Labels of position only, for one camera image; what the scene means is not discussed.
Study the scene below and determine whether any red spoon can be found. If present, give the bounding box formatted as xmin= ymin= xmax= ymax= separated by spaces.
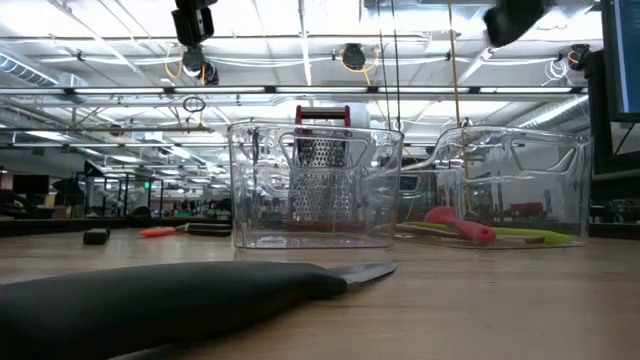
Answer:
xmin=423 ymin=205 xmax=498 ymax=246

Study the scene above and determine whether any light green spoon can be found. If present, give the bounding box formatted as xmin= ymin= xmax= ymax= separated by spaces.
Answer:
xmin=402 ymin=220 xmax=574 ymax=246

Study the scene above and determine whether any black-handled silver-blade knife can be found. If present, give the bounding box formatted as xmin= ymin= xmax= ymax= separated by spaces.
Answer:
xmin=174 ymin=222 xmax=234 ymax=238
xmin=0 ymin=260 xmax=399 ymax=360

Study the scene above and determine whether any long ceiling light strip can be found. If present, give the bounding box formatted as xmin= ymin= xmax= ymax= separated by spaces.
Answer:
xmin=0 ymin=85 xmax=586 ymax=96

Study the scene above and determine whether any black computer monitor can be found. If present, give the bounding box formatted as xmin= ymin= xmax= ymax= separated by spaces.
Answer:
xmin=584 ymin=0 xmax=640 ymax=175

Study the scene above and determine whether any red metal box grater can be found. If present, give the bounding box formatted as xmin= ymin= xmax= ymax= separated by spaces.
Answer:
xmin=284 ymin=104 xmax=371 ymax=234

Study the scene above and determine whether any background robot workstation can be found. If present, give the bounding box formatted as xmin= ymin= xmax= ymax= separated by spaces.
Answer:
xmin=74 ymin=159 xmax=166 ymax=220

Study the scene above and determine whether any white box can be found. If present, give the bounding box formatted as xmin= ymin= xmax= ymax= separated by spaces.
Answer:
xmin=349 ymin=102 xmax=372 ymax=132

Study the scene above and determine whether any clear plastic bin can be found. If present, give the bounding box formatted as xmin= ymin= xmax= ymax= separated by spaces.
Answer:
xmin=227 ymin=121 xmax=405 ymax=250
xmin=399 ymin=124 xmax=594 ymax=250

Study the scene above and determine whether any red background box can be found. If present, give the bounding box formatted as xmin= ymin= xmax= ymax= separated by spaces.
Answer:
xmin=509 ymin=201 xmax=545 ymax=219

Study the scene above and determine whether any black background monitor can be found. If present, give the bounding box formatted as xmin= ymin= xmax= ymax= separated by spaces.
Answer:
xmin=12 ymin=174 xmax=51 ymax=196

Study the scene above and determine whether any small black block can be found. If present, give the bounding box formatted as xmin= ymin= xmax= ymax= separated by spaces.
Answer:
xmin=82 ymin=228 xmax=111 ymax=245

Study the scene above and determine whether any black ceiling cable reel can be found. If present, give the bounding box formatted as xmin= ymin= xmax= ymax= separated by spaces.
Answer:
xmin=180 ymin=44 xmax=220 ymax=86
xmin=341 ymin=43 xmax=367 ymax=71
xmin=568 ymin=43 xmax=592 ymax=67

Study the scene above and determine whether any yellow hanging cord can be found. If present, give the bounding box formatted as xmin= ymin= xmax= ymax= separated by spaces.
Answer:
xmin=446 ymin=0 xmax=474 ymax=224

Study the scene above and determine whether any black hanging cable ring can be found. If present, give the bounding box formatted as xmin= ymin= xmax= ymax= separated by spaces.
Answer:
xmin=182 ymin=95 xmax=207 ymax=114

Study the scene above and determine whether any thin black hanging cable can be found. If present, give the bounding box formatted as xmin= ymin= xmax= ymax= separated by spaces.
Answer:
xmin=375 ymin=0 xmax=387 ymax=126

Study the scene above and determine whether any silver ceiling air duct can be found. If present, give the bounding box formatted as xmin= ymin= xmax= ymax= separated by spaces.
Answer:
xmin=0 ymin=49 xmax=60 ymax=89

